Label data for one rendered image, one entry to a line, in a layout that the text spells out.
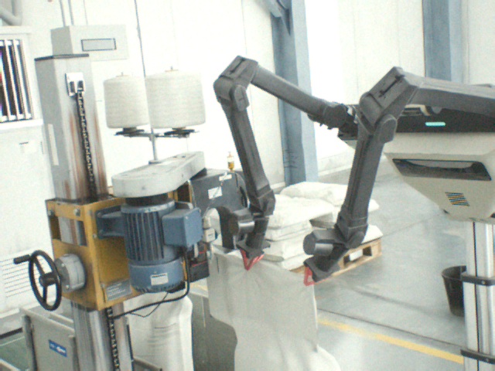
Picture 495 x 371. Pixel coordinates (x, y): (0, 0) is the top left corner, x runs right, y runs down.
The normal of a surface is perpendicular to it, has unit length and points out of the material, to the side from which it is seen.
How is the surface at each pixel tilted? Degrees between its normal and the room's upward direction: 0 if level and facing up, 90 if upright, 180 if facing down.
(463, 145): 40
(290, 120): 90
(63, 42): 90
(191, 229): 90
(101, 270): 90
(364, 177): 125
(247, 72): 104
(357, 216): 112
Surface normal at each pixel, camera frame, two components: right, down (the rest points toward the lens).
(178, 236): -0.39, 0.19
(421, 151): -0.54, -0.63
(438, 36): -0.73, 0.18
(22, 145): 0.68, 0.06
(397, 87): -0.67, -0.33
